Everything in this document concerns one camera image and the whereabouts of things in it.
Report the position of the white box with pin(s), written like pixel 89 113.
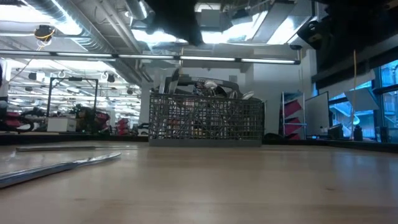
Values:
pixel 61 125

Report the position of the shelf rack with red bins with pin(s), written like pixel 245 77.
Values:
pixel 292 109

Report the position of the black stand frame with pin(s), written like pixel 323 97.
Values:
pixel 73 79

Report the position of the red and black chair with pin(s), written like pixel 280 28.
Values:
pixel 15 123

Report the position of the red storage bins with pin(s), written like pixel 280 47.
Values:
pixel 122 126

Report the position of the long ceiling light strip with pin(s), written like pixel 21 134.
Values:
pixel 205 58

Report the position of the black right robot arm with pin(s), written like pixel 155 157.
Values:
pixel 357 18

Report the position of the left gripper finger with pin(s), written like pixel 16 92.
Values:
pixel 186 25

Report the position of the grey plastic cutlery basket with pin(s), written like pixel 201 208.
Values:
pixel 205 142

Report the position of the dark bottle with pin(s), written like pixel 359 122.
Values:
pixel 358 133

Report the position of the black desk device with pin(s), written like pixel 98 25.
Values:
pixel 335 132

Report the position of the whiteboard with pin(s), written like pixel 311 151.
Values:
pixel 317 115

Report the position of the white paper sign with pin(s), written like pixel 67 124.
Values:
pixel 362 99

